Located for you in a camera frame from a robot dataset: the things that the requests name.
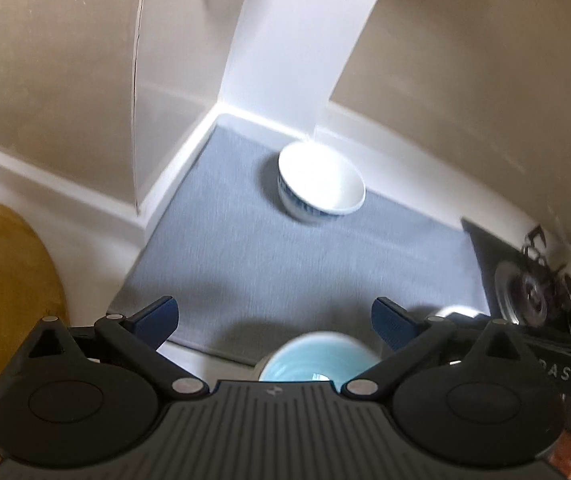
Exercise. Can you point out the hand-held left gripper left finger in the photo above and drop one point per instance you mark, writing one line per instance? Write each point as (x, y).
(158, 317)

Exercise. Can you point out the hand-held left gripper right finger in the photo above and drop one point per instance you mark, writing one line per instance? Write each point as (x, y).
(390, 327)

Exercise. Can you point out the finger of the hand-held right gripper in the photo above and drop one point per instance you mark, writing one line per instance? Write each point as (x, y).
(470, 320)

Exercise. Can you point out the light blue bowl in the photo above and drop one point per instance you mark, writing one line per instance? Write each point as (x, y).
(305, 360)

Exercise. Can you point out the white bowl blue patterned rim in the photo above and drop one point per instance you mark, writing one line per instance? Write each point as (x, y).
(320, 180)

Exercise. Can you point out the gas burner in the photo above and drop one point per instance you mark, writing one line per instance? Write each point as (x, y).
(530, 292)

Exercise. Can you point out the black pan support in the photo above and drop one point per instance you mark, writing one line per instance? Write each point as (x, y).
(538, 247)

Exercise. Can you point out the black glass gas stove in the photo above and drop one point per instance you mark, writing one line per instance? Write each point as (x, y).
(485, 250)

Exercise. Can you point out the grey mat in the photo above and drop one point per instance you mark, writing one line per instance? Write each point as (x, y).
(215, 240)

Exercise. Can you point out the wooden cutting board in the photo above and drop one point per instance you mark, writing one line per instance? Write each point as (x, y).
(5, 270)

